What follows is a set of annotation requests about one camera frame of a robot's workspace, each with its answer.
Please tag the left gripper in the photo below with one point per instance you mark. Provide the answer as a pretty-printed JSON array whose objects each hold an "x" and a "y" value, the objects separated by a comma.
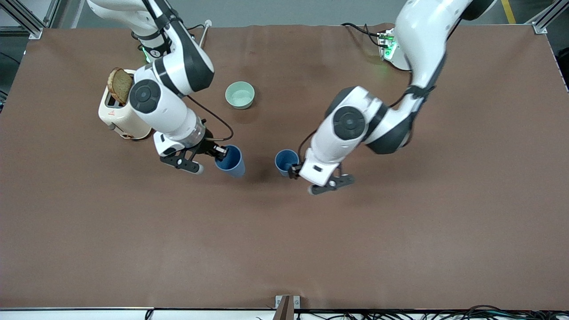
[{"x": 294, "y": 171}]

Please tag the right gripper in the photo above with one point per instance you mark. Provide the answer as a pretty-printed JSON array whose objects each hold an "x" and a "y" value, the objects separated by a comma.
[{"x": 209, "y": 147}]

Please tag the blue plastic cup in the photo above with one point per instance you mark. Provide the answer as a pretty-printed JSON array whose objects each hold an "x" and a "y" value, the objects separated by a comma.
[
  {"x": 285, "y": 161},
  {"x": 233, "y": 162}
]

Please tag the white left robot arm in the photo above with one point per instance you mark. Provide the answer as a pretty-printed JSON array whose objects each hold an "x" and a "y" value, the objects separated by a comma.
[{"x": 378, "y": 120}]

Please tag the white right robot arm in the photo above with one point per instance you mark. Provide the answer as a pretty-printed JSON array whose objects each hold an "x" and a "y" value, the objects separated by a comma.
[{"x": 169, "y": 89}]

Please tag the mint green bowl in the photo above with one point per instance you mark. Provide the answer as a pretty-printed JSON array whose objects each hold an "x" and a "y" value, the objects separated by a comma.
[{"x": 240, "y": 95}]

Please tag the brown table cover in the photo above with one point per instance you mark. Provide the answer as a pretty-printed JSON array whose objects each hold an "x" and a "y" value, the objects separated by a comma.
[{"x": 284, "y": 240}]

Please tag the cream white toaster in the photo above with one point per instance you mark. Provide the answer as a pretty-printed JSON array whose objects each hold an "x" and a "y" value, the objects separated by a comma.
[{"x": 118, "y": 120}]

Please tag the brown bread slice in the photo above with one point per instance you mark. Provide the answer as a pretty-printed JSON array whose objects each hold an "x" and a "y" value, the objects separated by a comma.
[{"x": 120, "y": 85}]

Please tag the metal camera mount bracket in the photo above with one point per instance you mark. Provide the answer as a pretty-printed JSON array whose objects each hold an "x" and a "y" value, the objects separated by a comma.
[{"x": 287, "y": 306}]

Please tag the aluminium frame profile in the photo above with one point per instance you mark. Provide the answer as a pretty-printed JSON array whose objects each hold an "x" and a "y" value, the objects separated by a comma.
[
  {"x": 31, "y": 20},
  {"x": 549, "y": 20}
]

